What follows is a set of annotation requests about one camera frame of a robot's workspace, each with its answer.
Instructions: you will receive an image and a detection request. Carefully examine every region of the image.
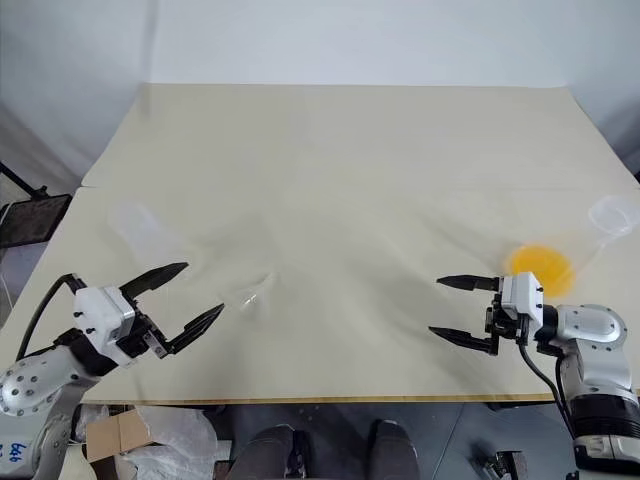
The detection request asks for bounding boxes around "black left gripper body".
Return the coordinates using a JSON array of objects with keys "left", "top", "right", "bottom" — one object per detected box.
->
[{"left": 115, "top": 297, "right": 174, "bottom": 361}]

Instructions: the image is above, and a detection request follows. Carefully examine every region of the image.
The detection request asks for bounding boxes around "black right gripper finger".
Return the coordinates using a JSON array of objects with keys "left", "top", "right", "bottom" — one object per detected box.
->
[
  {"left": 427, "top": 325, "right": 494, "bottom": 355},
  {"left": 435, "top": 273, "right": 502, "bottom": 293}
]

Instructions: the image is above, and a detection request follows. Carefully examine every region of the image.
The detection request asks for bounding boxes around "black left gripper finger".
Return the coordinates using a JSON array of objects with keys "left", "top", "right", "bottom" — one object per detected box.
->
[
  {"left": 119, "top": 261, "right": 191, "bottom": 303},
  {"left": 164, "top": 302, "right": 227, "bottom": 358}
]

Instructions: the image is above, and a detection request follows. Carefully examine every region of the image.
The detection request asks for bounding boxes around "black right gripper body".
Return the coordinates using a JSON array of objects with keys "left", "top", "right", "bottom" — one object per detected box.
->
[{"left": 483, "top": 277, "right": 534, "bottom": 357}]

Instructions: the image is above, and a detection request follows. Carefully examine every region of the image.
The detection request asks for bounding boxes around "clear plastic cup left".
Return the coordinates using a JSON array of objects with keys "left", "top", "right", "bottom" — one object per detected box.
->
[{"left": 107, "top": 199, "right": 202, "bottom": 274}]

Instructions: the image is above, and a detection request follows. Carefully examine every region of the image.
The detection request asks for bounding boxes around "clear cup with orange juice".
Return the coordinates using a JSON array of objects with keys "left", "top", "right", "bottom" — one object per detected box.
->
[{"left": 503, "top": 194, "right": 634, "bottom": 300}]

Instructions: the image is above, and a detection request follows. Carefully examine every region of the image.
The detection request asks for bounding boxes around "brown cardboard box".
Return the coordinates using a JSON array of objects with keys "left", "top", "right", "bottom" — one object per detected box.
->
[{"left": 85, "top": 406, "right": 154, "bottom": 464}]

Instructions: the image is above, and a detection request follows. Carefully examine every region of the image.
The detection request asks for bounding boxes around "crumpled white plastic bag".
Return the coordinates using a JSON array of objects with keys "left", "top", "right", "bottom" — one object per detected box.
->
[{"left": 73, "top": 402, "right": 220, "bottom": 480}]

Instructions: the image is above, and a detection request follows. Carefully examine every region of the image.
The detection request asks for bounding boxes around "black stand pole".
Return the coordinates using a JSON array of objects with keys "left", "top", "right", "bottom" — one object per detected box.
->
[{"left": 0, "top": 159, "right": 49, "bottom": 199}]

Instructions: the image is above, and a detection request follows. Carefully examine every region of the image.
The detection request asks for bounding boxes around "beige table cover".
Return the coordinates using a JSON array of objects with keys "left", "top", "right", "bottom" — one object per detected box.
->
[{"left": 9, "top": 82, "right": 640, "bottom": 404}]

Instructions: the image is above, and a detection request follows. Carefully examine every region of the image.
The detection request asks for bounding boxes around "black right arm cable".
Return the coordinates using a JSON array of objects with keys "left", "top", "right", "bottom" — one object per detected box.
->
[{"left": 518, "top": 339, "right": 577, "bottom": 442}]

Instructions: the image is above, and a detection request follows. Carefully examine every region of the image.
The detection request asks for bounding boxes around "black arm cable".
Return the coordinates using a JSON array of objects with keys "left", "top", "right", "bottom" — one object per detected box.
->
[
  {"left": 518, "top": 339, "right": 577, "bottom": 442},
  {"left": 14, "top": 272, "right": 85, "bottom": 362}
]

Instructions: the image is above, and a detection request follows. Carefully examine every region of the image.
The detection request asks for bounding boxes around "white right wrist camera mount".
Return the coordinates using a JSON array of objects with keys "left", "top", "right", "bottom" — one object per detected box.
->
[{"left": 500, "top": 271, "right": 546, "bottom": 322}]

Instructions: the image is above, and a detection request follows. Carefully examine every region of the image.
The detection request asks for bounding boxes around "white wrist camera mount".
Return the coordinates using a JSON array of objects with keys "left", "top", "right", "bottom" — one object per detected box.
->
[
  {"left": 72, "top": 285, "right": 137, "bottom": 367},
  {"left": 500, "top": 271, "right": 546, "bottom": 322}
]

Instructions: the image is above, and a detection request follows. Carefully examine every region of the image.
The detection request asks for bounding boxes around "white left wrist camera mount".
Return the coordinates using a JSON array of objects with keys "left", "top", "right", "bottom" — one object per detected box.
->
[{"left": 72, "top": 285, "right": 137, "bottom": 367}]

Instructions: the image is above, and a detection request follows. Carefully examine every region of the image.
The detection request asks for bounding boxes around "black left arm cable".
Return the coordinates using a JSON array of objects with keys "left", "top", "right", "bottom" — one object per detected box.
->
[{"left": 14, "top": 272, "right": 85, "bottom": 362}]

